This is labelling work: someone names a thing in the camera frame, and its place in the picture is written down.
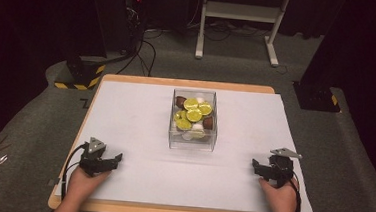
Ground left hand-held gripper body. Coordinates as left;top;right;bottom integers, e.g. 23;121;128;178
78;136;119;179

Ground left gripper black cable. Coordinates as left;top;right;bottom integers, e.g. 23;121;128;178
59;141;90;203

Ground white metal stand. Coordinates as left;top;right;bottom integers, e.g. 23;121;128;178
194;0;294;69

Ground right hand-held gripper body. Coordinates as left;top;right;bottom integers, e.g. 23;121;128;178
260;145;304;190

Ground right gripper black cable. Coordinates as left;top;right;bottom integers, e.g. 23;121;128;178
287;176;304;212

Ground dark curtain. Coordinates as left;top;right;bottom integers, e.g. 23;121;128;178
0;0;96;170
292;0;376;190

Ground clear plastic box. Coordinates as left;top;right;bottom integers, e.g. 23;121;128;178
167;88;221;153

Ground black equipment rack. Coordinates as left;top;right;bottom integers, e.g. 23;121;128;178
85;0;148;57

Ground person's left hand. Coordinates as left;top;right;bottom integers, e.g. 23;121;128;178
64;165;113;212

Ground person's right hand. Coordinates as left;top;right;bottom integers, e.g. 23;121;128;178
256;176;301;212

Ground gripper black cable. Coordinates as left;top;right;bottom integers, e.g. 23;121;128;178
59;141;90;203
287;176;304;212

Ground black yellow striped stand base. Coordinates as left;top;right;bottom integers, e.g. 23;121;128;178
53;53;108;93
290;80;344;114

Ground black floor cables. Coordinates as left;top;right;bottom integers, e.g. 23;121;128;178
115;27;159;79

